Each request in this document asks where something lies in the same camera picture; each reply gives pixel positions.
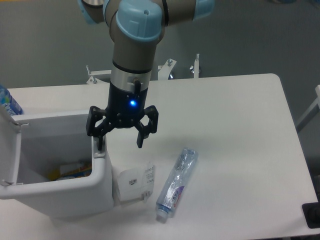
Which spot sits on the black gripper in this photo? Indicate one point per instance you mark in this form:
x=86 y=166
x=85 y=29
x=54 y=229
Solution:
x=125 y=109

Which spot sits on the empty clear plastic bottle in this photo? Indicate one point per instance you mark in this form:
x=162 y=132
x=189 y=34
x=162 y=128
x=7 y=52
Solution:
x=172 y=191

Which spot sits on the white table leg frame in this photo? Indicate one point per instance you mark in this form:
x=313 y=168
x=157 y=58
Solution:
x=310 y=112

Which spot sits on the blue labelled water bottle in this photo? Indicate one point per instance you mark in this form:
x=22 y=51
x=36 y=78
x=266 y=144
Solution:
x=9 y=103

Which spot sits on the crumpled white paper wrapper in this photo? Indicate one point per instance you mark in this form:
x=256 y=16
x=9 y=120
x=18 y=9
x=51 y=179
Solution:
x=136 y=184

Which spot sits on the white push-lid trash can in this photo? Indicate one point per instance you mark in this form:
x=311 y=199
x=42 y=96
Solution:
x=32 y=146

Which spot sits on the yellow trash inside can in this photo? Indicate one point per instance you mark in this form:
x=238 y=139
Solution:
x=70 y=171

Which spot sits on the white metal base frame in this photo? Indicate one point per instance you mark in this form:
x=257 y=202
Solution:
x=166 y=71

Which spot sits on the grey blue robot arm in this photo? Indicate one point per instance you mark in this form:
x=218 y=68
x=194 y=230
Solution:
x=136 y=27

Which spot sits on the black clamp at table corner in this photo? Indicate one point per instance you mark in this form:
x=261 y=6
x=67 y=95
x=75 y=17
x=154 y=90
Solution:
x=311 y=213

